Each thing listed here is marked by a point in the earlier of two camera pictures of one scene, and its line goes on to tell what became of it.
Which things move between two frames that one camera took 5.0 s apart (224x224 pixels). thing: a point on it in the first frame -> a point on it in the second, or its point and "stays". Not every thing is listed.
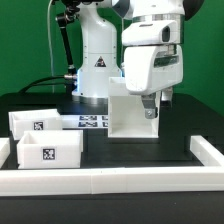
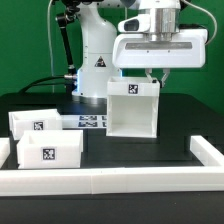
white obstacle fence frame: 63,181 stays
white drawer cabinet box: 126,113 stays
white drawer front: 50,149 stays
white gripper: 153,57 -> 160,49
